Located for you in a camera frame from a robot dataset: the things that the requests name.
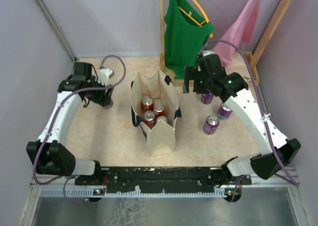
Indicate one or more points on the folded beige cloth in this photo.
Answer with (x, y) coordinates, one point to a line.
(240, 66)

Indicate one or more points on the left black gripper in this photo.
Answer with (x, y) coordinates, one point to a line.
(103, 100)

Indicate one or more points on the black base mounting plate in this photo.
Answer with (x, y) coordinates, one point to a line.
(159, 179)

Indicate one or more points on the beige canvas tote bag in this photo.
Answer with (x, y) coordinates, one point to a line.
(161, 138)

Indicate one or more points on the wooden clothes rack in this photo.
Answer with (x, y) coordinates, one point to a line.
(252, 57)

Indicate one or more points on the red Coke can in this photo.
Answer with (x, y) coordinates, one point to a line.
(149, 119)
(159, 109)
(147, 104)

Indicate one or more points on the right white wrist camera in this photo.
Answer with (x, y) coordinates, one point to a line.
(207, 52)

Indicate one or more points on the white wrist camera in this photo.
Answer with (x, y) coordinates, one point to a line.
(104, 75)
(207, 52)

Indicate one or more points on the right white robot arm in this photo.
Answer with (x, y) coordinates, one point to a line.
(275, 149)

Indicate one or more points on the green tank top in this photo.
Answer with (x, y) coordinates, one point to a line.
(186, 33)

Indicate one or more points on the purple Fanta can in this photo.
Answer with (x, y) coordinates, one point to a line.
(224, 111)
(108, 106)
(207, 98)
(162, 118)
(211, 124)

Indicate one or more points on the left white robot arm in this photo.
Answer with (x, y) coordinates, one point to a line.
(49, 154)

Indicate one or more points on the pink shirt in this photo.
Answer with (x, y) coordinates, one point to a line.
(241, 31)

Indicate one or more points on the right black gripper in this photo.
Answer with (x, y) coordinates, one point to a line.
(192, 73)

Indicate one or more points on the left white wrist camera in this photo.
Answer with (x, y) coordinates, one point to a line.
(104, 75)

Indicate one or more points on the aluminium frame rail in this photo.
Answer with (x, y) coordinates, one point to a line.
(63, 187)

